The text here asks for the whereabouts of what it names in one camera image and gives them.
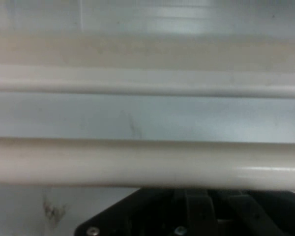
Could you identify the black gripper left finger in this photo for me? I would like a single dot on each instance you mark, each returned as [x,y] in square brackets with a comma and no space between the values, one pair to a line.
[196,214]

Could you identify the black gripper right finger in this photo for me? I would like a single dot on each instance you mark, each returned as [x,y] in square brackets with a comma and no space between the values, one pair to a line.
[253,216]

